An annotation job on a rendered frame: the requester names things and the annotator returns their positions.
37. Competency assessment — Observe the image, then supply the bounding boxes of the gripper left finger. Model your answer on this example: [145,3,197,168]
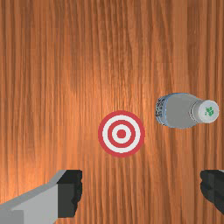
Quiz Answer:
[0,169,83,224]

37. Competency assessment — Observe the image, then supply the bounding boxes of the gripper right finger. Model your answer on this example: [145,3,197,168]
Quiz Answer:
[199,169,224,216]

